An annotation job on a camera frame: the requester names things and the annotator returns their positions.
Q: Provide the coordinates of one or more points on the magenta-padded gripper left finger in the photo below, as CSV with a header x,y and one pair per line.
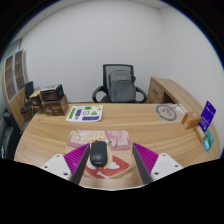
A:
x,y
76,159

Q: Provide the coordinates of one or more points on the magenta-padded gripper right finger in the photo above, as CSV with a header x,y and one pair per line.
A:
x,y
146,159

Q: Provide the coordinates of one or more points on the black computer mouse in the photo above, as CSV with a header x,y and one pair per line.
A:
x,y
98,154

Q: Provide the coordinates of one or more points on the cartoon dog print mouse pad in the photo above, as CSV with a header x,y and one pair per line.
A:
x,y
116,146

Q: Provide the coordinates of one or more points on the white sheet with green prints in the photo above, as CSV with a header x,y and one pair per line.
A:
x,y
85,113

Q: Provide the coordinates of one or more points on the sheet with grey round print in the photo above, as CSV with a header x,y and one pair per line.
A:
x,y
166,112

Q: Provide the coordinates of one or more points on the dark brown printed box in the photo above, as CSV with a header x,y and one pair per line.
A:
x,y
56,107

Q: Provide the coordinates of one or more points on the small tan box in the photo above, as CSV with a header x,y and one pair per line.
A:
x,y
199,134

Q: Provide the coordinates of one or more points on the orange-brown cardboard box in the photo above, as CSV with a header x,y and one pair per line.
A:
x,y
190,120

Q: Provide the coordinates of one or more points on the blue packet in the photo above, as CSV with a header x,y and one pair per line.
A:
x,y
206,145

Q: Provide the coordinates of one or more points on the green packet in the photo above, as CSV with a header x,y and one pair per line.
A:
x,y
210,137

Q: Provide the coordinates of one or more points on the black printed box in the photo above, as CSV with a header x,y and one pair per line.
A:
x,y
51,92

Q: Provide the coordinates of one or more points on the black leather chair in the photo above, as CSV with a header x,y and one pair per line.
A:
x,y
8,136

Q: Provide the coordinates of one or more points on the wooden side desk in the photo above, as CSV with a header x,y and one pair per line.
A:
x,y
166,90

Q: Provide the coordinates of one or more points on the purple retail package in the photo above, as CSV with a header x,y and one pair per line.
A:
x,y
207,116

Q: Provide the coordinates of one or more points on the grey backpack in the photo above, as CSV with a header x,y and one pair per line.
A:
x,y
121,86

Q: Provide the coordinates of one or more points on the black mesh office chair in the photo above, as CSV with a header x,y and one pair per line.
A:
x,y
105,71

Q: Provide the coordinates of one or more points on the wooden shelf unit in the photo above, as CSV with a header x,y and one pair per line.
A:
x,y
15,86

